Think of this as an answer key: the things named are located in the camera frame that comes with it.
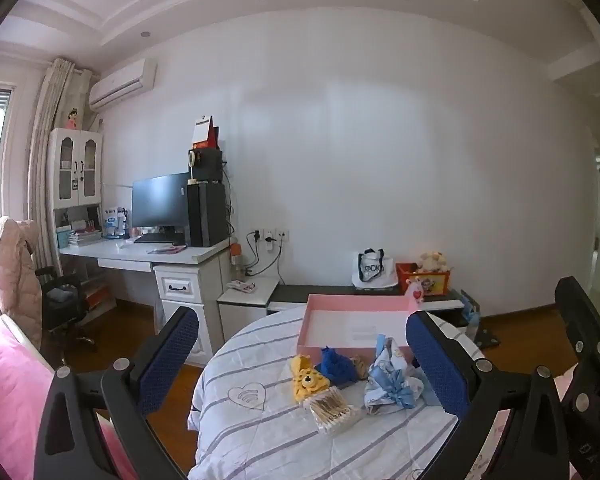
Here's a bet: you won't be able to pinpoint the white air conditioner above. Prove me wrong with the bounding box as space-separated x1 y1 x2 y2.
89 58 158 110

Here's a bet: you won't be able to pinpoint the pink bed sheet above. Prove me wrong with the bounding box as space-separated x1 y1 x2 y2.
0 300 136 480

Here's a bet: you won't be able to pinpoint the black floor stand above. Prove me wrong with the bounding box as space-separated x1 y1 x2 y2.
467 327 501 348

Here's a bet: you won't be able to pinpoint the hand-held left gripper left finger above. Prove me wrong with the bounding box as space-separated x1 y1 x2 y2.
34 305 201 480

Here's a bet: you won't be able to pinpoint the striped white quilt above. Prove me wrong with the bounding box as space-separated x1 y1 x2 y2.
187 305 486 480

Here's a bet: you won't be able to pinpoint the black speaker box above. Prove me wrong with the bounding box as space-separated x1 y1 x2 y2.
189 149 224 183

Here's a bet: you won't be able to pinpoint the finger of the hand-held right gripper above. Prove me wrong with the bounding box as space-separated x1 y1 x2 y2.
561 360 600 480
554 276 600 361

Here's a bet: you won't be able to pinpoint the yellow knitted hat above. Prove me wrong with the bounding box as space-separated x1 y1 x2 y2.
289 354 333 403

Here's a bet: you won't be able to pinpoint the red toy box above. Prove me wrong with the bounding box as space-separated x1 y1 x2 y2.
396 261 453 296

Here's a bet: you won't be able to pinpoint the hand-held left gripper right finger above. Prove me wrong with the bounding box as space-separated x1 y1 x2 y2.
405 310 571 480

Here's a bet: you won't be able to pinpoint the dark blue towel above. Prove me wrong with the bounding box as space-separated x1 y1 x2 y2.
315 346 359 387

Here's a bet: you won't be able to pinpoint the white hutch cabinet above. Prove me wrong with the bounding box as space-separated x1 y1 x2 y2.
46 127 104 248

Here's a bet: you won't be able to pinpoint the white desk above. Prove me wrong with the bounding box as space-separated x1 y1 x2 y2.
57 235 233 361

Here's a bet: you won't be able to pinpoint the stack of books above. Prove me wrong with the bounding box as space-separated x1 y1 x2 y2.
69 230 103 247

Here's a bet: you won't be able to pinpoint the white tote bag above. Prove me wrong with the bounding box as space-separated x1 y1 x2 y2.
352 248 398 289

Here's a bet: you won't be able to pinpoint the black power cables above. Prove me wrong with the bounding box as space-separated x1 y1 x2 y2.
244 232 283 277

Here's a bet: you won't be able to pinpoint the white desk calendar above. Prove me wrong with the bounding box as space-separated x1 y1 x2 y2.
192 116 215 151

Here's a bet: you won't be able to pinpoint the pink cardboard box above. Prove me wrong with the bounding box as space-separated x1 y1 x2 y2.
296 294 421 358

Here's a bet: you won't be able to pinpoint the cotton swab pack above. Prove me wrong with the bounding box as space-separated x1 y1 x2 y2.
307 390 359 436

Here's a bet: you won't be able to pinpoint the white side table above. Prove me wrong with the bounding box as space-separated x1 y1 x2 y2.
216 276 280 356

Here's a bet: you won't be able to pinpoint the black computer tower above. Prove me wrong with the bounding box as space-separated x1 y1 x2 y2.
186 181 229 248

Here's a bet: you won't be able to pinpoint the blue white packet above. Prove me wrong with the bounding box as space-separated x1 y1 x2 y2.
103 206 128 239

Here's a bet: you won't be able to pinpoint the printed cloth with blue bow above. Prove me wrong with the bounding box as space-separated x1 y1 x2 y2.
364 334 425 416

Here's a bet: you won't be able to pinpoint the black monitor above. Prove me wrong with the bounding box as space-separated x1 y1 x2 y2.
131 172 191 243

